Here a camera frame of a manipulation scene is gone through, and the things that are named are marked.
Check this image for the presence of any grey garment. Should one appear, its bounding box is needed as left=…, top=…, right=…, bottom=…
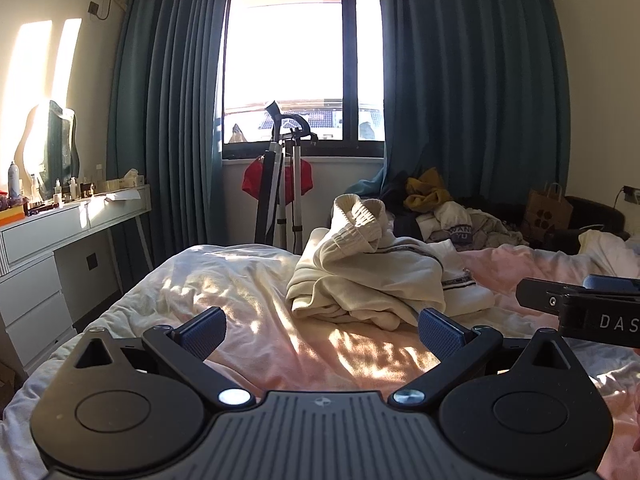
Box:
left=470, top=210, right=528, bottom=248

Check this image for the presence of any bed with white sheet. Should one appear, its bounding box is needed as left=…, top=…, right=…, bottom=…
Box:
left=0, top=230, right=640, bottom=480

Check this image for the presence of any metal folding stand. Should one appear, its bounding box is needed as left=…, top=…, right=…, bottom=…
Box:
left=255, top=100, right=321, bottom=253

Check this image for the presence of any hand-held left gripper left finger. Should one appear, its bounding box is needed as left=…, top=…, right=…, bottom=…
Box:
left=75, top=306, right=253, bottom=406

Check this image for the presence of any white vanity desk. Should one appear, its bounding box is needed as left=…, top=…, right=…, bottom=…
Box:
left=0, top=184, right=153, bottom=386

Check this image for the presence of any black armchair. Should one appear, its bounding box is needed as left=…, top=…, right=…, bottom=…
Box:
left=457, top=195, right=631, bottom=248

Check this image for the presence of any yellow garment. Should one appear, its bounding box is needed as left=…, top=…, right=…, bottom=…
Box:
left=404, top=167, right=453, bottom=213

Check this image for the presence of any brown paper bag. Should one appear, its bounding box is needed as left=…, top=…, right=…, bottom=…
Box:
left=522, top=182, right=573, bottom=246

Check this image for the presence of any blue curtain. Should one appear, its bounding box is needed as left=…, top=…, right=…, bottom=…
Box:
left=107, top=0, right=233, bottom=248
left=375, top=0, right=573, bottom=203

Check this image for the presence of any dark garment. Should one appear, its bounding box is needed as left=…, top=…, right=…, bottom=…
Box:
left=345, top=167, right=418, bottom=241

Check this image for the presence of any wavy mirror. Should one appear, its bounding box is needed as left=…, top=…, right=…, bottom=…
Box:
left=14, top=100, right=81, bottom=201

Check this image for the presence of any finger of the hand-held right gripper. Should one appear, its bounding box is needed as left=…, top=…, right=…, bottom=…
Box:
left=583, top=274, right=640, bottom=292
left=516, top=276, right=583, bottom=317

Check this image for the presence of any window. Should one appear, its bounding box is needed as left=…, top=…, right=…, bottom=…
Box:
left=220, top=0, right=388, bottom=161

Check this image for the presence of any printed garment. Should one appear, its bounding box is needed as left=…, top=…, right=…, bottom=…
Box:
left=440, top=224, right=476, bottom=251

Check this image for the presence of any white garment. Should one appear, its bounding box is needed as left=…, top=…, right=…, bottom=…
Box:
left=417, top=201, right=473, bottom=241

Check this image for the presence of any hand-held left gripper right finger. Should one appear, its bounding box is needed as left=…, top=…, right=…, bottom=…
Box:
left=392, top=307, right=571, bottom=406

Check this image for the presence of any red cloth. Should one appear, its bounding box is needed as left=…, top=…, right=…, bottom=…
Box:
left=242, top=156, right=315, bottom=197

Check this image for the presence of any silver spray bottle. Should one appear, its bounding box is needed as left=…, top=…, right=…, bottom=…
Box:
left=7, top=161, right=23, bottom=201

